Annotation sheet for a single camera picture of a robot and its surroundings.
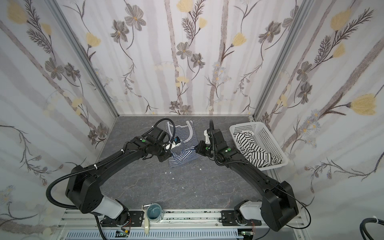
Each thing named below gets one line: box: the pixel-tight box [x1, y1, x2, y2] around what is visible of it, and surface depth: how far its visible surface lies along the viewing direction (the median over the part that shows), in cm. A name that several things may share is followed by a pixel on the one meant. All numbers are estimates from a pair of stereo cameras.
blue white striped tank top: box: [165, 120, 198, 168], surface depth 90 cm
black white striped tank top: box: [233, 130, 282, 168], surface depth 101 cm
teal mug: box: [146, 203, 164, 223], surface depth 75 cm
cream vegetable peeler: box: [141, 203, 153, 235], surface depth 74 cm
